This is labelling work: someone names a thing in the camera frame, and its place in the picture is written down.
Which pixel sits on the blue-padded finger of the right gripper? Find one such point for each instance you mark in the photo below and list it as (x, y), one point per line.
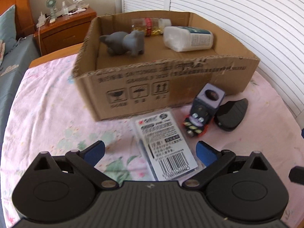
(296, 175)

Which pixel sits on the white medicine bottle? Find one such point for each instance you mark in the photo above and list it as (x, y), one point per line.
(185, 38)

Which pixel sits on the black toy train car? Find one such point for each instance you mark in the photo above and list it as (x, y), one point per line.
(203, 109)

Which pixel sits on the grey toy animal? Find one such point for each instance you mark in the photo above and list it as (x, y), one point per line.
(119, 43)

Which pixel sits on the wooden nightstand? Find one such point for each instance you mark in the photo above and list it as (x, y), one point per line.
(66, 31)

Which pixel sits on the wooden bed headboard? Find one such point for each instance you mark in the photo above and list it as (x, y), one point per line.
(24, 22)

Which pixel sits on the white louvered closet doors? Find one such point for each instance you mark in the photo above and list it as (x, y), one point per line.
(271, 29)

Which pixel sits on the blue pillow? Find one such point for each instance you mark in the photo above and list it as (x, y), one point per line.
(8, 29)

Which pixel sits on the white refill pack box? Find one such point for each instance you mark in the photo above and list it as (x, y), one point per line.
(163, 145)

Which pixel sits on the blue bed sheet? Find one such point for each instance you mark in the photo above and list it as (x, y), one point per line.
(13, 68)

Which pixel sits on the clear bottle yellow capsules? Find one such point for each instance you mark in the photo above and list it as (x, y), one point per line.
(150, 26)

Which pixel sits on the black teardrop-shaped case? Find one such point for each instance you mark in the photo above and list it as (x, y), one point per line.
(230, 115)

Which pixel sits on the white power strip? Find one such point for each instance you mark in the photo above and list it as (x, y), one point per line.
(41, 20)

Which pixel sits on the small clear spray bottle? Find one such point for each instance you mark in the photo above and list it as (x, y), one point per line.
(65, 10)

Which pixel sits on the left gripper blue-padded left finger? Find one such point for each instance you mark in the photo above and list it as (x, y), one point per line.
(85, 161)

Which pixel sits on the brown cardboard box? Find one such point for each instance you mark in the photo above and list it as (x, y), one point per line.
(121, 86)

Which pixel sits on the small green desk fan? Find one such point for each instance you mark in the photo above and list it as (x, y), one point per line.
(51, 5)

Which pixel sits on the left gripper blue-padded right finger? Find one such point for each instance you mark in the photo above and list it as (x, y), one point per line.
(216, 162)

